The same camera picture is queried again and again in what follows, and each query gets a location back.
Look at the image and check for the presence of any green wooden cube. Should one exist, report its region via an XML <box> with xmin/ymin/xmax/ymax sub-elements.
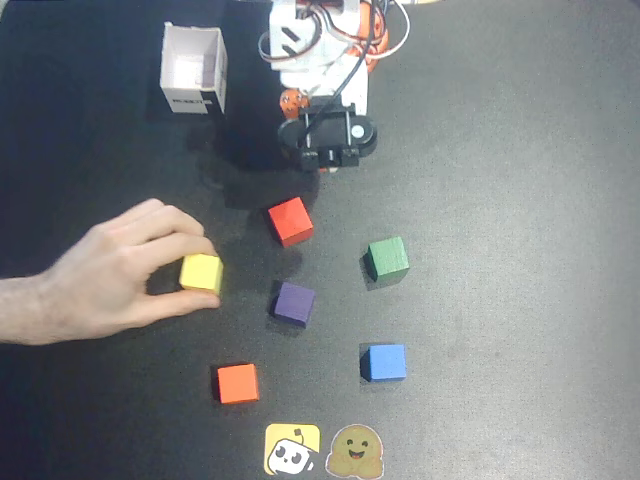
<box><xmin>364</xmin><ymin>235</ymin><xmax>411</xmax><ymax>283</ymax></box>

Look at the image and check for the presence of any white looped servo cable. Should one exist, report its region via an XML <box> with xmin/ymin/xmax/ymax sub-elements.
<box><xmin>374</xmin><ymin>0</ymin><xmax>413</xmax><ymax>64</ymax></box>

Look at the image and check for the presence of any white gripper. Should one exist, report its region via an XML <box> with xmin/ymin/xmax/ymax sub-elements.
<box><xmin>278</xmin><ymin>52</ymin><xmax>372</xmax><ymax>177</ymax></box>

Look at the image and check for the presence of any yellow robot face sticker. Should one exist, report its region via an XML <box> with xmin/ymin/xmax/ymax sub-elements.
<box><xmin>263</xmin><ymin>422</ymin><xmax>323</xmax><ymax>477</ymax></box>

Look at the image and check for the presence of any orange wooden cube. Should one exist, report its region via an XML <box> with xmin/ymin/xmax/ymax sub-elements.
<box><xmin>215</xmin><ymin>362</ymin><xmax>261</xmax><ymax>406</ymax></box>

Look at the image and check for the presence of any red wooden cube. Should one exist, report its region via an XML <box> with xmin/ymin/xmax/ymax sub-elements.
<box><xmin>265</xmin><ymin>196</ymin><xmax>316</xmax><ymax>249</ymax></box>

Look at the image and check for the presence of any black table mat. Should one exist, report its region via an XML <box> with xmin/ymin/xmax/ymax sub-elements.
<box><xmin>0</xmin><ymin>0</ymin><xmax>640</xmax><ymax>480</ymax></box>

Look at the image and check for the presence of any blue wooden cube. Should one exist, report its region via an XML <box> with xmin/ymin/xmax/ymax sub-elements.
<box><xmin>360</xmin><ymin>343</ymin><xmax>408</xmax><ymax>384</ymax></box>

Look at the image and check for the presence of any black camera cable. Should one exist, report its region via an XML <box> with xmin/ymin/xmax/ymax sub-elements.
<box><xmin>322</xmin><ymin>9</ymin><xmax>381</xmax><ymax>114</ymax></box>

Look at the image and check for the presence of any hugging face emoji sticker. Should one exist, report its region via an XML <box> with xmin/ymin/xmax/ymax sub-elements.
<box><xmin>324</xmin><ymin>423</ymin><xmax>387</xmax><ymax>479</ymax></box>

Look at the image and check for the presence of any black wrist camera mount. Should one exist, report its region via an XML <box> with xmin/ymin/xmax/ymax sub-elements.
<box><xmin>276</xmin><ymin>97</ymin><xmax>379</xmax><ymax>174</ymax></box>

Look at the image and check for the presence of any bare human forearm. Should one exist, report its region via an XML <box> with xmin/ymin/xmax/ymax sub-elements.
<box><xmin>0</xmin><ymin>272</ymin><xmax>51</xmax><ymax>347</ymax></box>

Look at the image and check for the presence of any open white cardboard box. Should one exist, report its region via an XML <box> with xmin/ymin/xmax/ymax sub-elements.
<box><xmin>158</xmin><ymin>21</ymin><xmax>230</xmax><ymax>117</ymax></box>

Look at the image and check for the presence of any purple wooden cube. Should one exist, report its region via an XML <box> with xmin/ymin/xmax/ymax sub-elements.
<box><xmin>271</xmin><ymin>281</ymin><xmax>317</xmax><ymax>329</ymax></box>

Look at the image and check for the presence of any bare human hand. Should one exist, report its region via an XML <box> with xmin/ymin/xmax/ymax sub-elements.
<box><xmin>43</xmin><ymin>198</ymin><xmax>225</xmax><ymax>347</ymax></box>

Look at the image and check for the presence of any yellow wooden cube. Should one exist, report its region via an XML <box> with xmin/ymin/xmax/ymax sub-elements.
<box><xmin>178</xmin><ymin>252</ymin><xmax>225</xmax><ymax>297</ymax></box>

